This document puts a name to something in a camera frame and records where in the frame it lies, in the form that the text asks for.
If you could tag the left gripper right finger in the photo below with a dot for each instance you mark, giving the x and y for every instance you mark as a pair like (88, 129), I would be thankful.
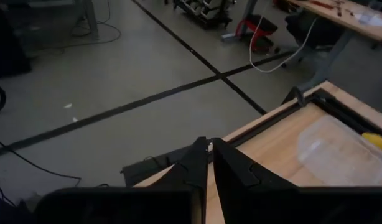
(240, 186)

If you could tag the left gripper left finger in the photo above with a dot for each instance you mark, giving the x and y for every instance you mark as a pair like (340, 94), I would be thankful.
(191, 168)

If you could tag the yellow toy lemon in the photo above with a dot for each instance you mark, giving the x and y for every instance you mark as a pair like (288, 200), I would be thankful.
(375, 140)

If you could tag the clear plastic tupperware container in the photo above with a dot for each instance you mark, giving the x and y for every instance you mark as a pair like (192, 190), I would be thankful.
(334, 152)

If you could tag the black clamp lever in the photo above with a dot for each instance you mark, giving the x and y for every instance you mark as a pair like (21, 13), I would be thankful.
(298, 95)

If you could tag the small white paper scrap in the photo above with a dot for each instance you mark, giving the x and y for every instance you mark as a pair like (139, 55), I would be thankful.
(74, 119)
(68, 105)

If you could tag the black rack with bins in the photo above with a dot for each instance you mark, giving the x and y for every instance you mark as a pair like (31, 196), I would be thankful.
(206, 12)

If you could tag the red rolling stool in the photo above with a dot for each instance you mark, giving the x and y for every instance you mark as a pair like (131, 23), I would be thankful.
(259, 26)

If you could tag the grey desk leg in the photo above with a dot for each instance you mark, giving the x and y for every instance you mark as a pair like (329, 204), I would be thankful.
(90, 18)

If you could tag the wooden workbench with grey legs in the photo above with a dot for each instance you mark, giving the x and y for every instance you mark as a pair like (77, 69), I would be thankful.
(349, 21)

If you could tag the clear plastic bag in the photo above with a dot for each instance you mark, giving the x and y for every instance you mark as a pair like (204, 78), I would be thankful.
(371, 19)

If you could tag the black equipment case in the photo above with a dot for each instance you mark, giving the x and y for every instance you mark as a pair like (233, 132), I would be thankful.
(7, 40)

